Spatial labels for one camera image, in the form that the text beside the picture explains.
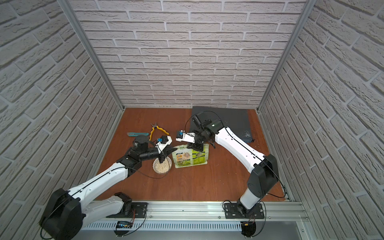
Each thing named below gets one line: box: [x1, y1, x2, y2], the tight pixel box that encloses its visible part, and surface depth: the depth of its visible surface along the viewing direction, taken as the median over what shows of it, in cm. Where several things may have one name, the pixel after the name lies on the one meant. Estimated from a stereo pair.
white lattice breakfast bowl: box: [152, 156, 172, 174], surface depth 85 cm
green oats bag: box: [172, 143, 209, 169], surface depth 83 cm
